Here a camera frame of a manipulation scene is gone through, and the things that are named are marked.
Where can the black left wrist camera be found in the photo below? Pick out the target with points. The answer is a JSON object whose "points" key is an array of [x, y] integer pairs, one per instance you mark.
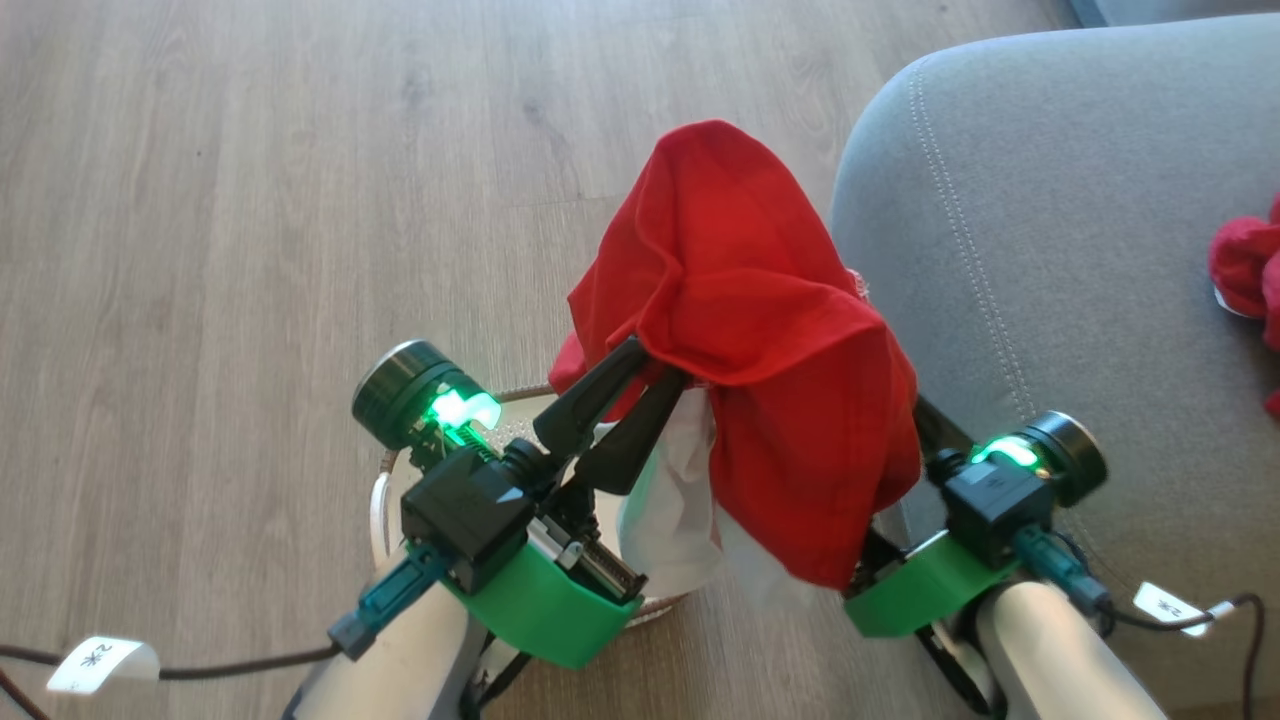
{"points": [[465, 510]]}

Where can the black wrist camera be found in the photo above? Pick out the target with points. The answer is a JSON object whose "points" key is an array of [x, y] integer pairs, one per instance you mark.
{"points": [[465, 510], [995, 505]]}

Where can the white laundry basket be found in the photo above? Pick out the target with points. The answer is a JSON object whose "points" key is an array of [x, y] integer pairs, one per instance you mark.
{"points": [[381, 505]]}

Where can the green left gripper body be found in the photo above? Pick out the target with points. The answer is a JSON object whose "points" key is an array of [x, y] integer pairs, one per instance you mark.
{"points": [[550, 615]]}

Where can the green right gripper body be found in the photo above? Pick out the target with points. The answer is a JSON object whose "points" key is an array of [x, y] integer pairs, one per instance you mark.
{"points": [[920, 595]]}

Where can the sofa with grey seat cushions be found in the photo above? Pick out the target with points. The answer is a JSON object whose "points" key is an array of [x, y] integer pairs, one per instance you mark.
{"points": [[1050, 250]]}

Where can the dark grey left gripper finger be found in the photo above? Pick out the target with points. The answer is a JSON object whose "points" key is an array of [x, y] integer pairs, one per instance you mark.
{"points": [[590, 395], [630, 440]]}

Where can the red fuzzy fleece garment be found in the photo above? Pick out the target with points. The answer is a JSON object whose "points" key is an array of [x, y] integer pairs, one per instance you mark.
{"points": [[1250, 265]]}

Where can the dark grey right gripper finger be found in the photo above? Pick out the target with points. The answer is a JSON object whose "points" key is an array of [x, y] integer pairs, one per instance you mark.
{"points": [[940, 435]]}

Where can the red smooth cotton shirt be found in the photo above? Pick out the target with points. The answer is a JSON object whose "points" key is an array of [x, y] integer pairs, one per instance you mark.
{"points": [[760, 320]]}

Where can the white cloth garment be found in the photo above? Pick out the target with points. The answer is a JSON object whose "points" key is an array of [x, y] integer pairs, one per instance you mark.
{"points": [[670, 520]]}

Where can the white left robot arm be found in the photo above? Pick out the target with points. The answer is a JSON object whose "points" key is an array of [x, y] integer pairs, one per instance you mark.
{"points": [[400, 670]]}

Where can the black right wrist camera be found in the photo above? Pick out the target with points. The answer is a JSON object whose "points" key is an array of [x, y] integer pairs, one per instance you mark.
{"points": [[995, 505]]}

